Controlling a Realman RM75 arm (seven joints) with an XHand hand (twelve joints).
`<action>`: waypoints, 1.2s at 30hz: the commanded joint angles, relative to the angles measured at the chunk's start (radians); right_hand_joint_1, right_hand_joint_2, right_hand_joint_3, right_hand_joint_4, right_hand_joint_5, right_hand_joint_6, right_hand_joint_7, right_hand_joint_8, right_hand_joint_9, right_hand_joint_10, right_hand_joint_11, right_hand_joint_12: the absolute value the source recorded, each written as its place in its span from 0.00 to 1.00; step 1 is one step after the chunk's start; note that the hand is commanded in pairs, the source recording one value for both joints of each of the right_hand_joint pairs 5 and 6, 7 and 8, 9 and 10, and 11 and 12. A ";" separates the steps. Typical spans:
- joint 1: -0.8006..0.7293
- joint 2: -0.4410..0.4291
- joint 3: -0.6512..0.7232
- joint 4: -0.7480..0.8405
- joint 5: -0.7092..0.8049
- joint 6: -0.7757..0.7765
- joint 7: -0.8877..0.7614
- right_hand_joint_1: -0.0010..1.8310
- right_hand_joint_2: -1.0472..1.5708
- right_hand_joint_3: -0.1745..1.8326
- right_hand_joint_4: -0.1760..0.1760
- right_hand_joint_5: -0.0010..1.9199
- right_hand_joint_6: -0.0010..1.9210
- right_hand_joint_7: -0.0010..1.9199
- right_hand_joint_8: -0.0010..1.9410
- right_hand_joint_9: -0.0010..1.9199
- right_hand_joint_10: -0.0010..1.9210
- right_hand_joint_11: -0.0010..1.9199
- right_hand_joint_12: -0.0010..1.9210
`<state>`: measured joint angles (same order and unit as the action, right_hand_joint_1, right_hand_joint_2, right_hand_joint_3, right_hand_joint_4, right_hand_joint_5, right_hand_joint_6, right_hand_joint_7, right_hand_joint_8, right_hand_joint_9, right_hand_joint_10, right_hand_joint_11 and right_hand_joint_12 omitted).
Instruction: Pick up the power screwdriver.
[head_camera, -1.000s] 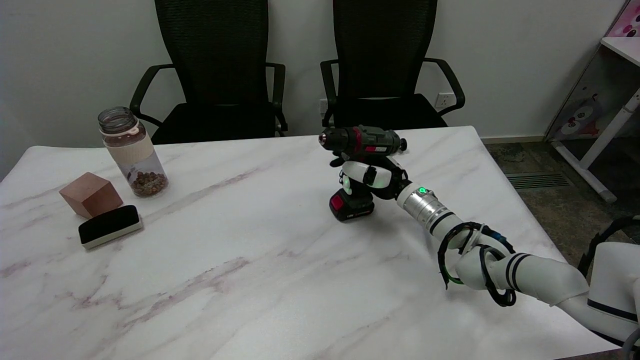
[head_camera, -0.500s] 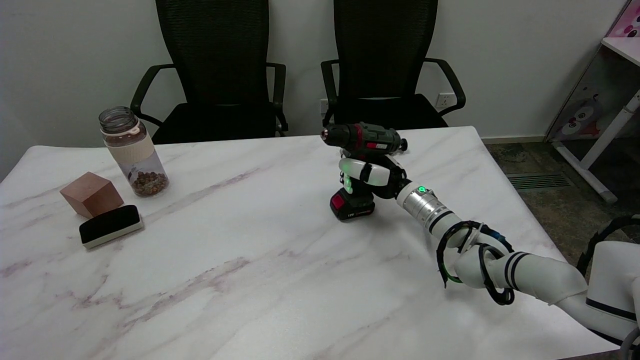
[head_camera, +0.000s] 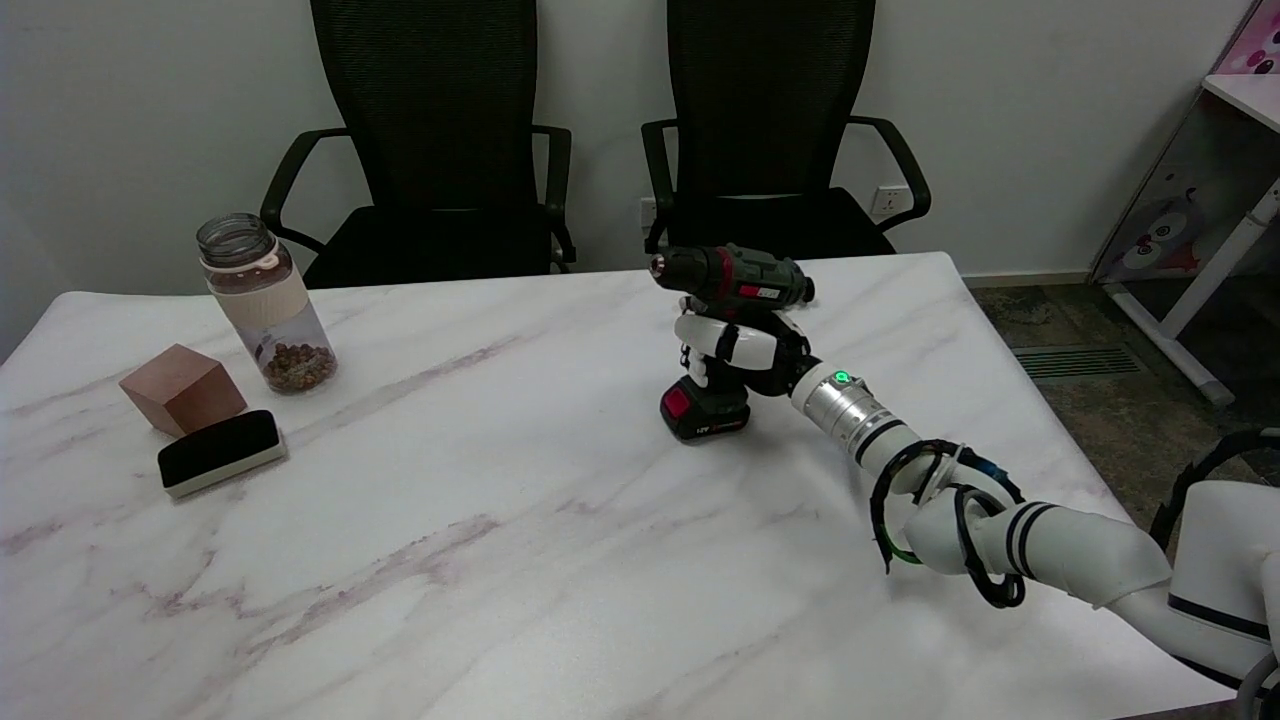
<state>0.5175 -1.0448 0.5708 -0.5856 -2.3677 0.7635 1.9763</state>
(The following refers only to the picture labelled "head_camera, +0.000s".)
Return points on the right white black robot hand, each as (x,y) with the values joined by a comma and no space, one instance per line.
(750,345)

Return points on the green red power screwdriver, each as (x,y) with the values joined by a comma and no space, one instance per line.
(735,270)

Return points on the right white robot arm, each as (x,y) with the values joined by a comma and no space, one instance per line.
(1080,550)

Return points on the black mesh office chair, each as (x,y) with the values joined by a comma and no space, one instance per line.
(768,110)
(432,120)

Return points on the metal floor vent grille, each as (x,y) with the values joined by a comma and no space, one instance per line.
(1077,361)

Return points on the cartoon panda desk panel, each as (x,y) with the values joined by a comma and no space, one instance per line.
(1160,235)

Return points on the white desk with metal legs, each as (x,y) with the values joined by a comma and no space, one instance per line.
(1215,275)

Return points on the glass jar with brown beans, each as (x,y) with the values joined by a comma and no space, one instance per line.
(272,315)

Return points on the black white board eraser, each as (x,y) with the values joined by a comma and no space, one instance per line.
(220,450)

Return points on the brown wooden cube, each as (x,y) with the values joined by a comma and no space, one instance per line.
(184,390)

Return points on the pink cartoon picture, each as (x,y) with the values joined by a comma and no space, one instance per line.
(1255,40)

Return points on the white wall socket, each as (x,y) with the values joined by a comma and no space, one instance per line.
(647,213)
(888,200)

